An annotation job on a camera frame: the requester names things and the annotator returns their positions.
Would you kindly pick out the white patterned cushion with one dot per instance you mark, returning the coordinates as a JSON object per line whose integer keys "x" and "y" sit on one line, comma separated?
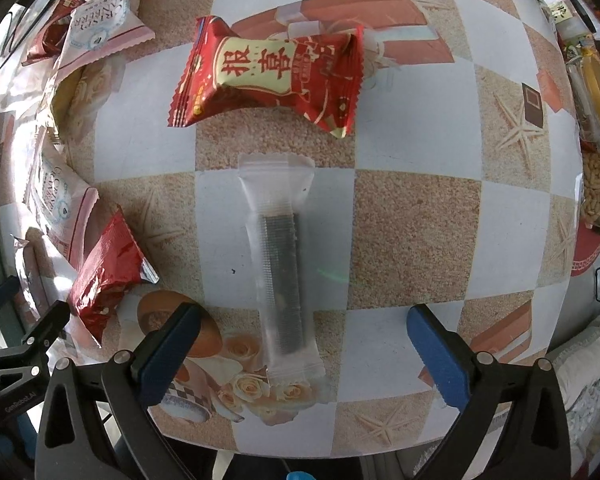
{"x": 590, "y": 370}

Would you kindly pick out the red foil packet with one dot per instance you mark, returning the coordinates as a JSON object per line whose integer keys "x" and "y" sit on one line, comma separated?
{"x": 107, "y": 275}

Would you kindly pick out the gold packet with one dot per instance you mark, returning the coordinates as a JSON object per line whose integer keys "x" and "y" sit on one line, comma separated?
{"x": 62, "y": 97}

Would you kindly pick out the glass jar with yellow lid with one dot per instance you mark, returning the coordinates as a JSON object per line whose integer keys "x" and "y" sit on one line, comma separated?
{"x": 597, "y": 95}

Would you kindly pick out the white and pink packet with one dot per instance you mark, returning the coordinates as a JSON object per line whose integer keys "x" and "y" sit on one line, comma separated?
{"x": 100, "y": 20}
{"x": 60, "y": 205}

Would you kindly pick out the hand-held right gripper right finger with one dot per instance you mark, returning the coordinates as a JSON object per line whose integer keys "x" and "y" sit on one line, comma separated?
{"x": 440, "y": 360}

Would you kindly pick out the red packet with cream label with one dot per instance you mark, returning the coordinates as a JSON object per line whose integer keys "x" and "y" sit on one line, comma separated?
{"x": 260, "y": 75}

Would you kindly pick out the clear packet with dark bar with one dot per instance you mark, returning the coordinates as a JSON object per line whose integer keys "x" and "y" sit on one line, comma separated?
{"x": 280, "y": 260}

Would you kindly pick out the white box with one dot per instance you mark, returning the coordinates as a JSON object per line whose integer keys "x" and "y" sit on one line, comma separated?
{"x": 560, "y": 10}

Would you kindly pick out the dark red packet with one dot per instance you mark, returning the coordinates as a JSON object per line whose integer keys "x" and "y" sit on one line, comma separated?
{"x": 50, "y": 35}

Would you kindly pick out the red round mat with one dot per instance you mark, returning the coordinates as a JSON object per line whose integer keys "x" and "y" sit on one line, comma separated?
{"x": 587, "y": 255}

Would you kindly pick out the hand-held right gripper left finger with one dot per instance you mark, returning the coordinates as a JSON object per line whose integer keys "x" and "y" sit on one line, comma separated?
{"x": 167, "y": 360}

